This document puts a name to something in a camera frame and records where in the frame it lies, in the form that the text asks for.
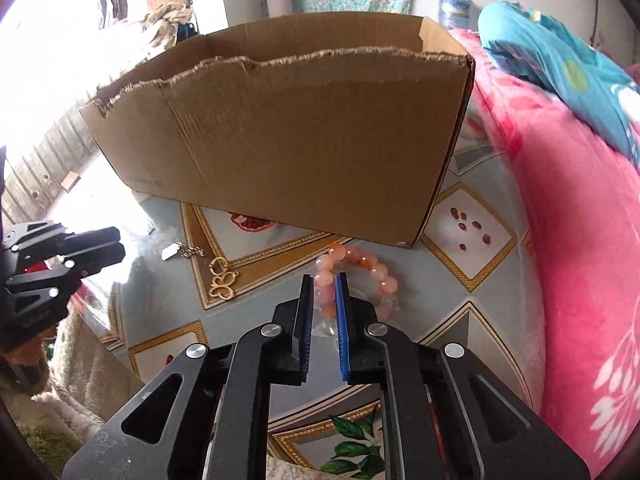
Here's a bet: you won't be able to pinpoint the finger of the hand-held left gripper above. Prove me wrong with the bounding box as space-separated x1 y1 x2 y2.
5 220 122 261
7 244 127 321

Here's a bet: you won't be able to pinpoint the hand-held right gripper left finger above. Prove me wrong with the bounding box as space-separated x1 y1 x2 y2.
62 274 316 480

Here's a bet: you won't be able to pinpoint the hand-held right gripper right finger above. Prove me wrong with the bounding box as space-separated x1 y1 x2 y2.
335 272 591 480

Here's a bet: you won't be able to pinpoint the peach round bead bracelet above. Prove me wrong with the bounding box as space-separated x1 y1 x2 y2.
314 242 403 333

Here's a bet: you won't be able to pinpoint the silver pendant chain necklace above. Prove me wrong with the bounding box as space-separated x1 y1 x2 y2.
161 241 207 262

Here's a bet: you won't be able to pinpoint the torn brown cardboard box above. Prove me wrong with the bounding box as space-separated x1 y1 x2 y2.
80 12 476 248

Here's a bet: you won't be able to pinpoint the white towel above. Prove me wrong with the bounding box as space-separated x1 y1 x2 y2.
0 305 153 480

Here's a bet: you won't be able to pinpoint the metal window railing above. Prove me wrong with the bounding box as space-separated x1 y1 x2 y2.
0 105 106 226

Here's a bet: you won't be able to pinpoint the fruit print tablecloth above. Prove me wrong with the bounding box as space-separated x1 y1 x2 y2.
105 115 546 480

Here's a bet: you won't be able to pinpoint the pile of beige clothes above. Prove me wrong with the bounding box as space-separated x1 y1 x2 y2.
140 0 196 51

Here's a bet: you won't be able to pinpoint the dark hanging clothes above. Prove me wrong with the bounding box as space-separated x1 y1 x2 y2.
100 0 131 28

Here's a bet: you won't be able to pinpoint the pink floral blanket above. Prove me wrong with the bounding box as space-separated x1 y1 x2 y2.
447 27 640 466

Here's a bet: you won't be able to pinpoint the blue water jug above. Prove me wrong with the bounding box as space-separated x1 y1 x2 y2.
439 0 481 31

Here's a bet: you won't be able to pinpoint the blue floral pillow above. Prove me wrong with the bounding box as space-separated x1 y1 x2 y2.
477 1 640 168

